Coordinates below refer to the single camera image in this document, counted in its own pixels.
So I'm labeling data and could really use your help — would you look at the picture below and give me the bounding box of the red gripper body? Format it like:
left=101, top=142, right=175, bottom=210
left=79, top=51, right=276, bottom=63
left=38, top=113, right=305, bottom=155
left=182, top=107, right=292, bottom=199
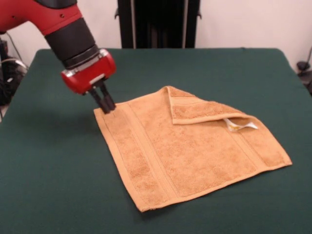
left=60, top=50, right=117, bottom=96

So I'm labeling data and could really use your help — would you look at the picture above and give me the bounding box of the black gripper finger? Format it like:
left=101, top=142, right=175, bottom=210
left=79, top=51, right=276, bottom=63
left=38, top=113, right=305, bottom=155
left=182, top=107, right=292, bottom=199
left=100, top=81, right=116, bottom=112
left=89, top=87, right=110, bottom=115

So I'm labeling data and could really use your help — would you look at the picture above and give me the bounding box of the orange terry towel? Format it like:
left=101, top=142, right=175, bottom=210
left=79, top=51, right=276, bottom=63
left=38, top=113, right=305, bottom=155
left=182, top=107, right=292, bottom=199
left=94, top=85, right=293, bottom=213

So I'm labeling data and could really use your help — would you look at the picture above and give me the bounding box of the dark green table cloth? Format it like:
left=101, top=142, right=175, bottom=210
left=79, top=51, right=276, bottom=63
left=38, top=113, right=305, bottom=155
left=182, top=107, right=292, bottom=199
left=0, top=47, right=312, bottom=234

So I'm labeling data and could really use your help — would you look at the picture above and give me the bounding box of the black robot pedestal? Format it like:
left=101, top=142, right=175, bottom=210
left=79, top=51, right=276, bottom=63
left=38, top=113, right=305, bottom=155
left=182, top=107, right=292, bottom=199
left=114, top=0, right=203, bottom=49

